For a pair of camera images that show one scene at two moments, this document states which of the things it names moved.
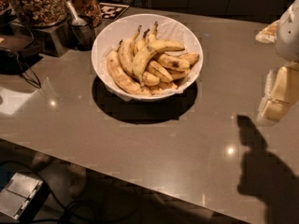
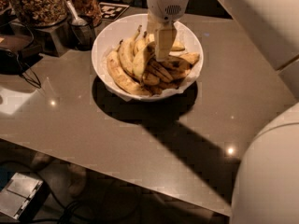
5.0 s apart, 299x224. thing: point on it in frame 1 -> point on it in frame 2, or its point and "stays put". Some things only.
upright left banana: x=125 y=51 stays put
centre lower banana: x=159 y=71 stays put
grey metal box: x=23 y=197 stays put
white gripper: x=289 y=36 -> x=164 y=7
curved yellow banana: x=151 y=49 stays put
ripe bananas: x=110 y=36 -> x=124 y=93
